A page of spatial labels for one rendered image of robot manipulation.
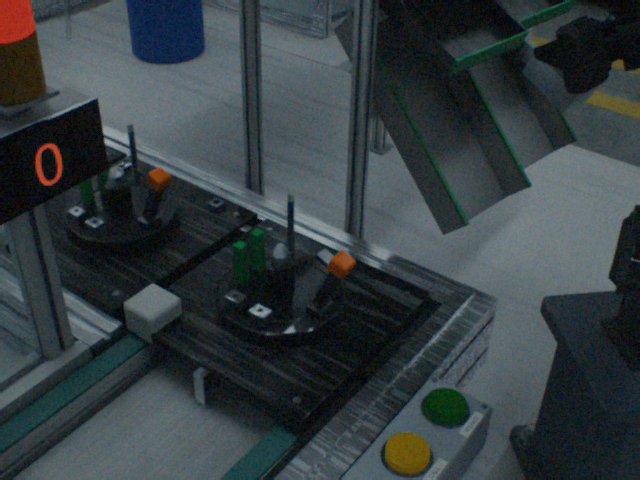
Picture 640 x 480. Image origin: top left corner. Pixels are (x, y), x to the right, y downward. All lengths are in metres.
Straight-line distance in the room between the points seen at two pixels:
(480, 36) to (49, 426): 0.62
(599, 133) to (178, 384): 2.80
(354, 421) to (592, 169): 0.78
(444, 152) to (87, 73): 0.91
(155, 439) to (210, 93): 0.90
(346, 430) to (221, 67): 1.07
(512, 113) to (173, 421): 0.62
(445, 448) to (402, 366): 0.11
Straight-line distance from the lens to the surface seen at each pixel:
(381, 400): 0.80
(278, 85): 1.60
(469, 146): 1.03
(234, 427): 0.82
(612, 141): 3.43
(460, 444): 0.77
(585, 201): 1.32
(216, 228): 0.99
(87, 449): 0.83
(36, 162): 0.69
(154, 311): 0.85
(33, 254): 0.78
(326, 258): 0.79
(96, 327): 0.89
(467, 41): 0.93
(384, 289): 0.90
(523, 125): 1.15
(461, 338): 0.87
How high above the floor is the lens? 1.54
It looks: 36 degrees down
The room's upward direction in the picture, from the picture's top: 1 degrees clockwise
